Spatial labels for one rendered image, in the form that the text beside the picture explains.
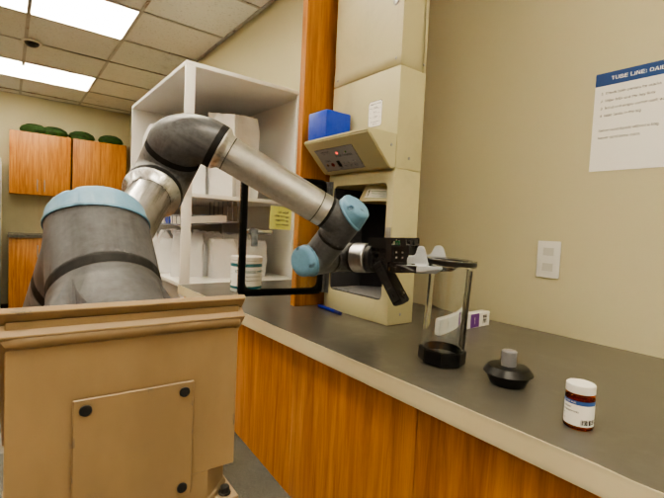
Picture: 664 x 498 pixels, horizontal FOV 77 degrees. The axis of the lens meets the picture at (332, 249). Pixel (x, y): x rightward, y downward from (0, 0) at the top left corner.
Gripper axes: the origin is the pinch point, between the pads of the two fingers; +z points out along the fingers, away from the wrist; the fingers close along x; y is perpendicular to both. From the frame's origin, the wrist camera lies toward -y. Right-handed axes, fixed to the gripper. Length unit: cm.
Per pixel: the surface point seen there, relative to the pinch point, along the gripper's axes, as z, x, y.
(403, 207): -24.4, 25.3, 16.6
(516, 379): 16.1, -7.0, -19.0
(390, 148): -25.4, 18.8, 33.0
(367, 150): -31.4, 15.5, 32.6
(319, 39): -59, 27, 77
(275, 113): -154, 100, 85
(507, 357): 13.9, -4.6, -15.7
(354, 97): -44, 26, 53
